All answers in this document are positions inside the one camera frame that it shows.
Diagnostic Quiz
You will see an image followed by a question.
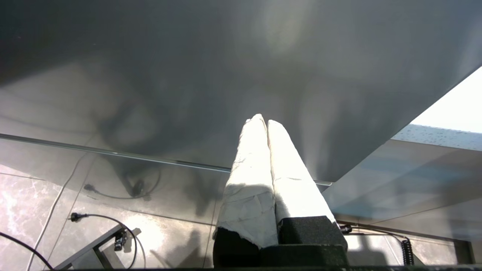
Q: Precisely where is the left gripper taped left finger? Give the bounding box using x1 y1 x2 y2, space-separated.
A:
212 114 280 266

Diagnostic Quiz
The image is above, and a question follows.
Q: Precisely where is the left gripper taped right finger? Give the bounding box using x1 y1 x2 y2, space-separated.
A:
260 120 349 266

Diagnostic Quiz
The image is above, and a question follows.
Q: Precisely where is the glossy grey base cabinet front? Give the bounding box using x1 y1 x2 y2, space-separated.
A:
322 139 482 242

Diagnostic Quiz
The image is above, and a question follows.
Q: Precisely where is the stainless steel appliance front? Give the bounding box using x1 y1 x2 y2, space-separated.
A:
0 0 482 226

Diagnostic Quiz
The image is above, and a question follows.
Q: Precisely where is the small black clamp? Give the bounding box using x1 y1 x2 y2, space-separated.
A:
114 230 127 251

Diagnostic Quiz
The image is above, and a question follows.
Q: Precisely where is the coiled black cable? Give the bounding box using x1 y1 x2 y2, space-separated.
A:
339 224 415 266

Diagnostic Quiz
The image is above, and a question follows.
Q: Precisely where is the black cable with plug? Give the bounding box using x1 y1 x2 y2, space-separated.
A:
70 213 147 269

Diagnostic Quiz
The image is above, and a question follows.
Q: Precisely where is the grey metal stand frame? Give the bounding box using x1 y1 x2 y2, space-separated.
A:
55 224 142 271

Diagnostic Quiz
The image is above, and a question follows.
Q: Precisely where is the thin white floor cable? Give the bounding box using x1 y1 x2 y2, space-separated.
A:
26 188 66 271

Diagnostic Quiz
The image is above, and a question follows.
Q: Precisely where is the plain black floor cable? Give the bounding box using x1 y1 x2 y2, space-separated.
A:
0 231 53 271

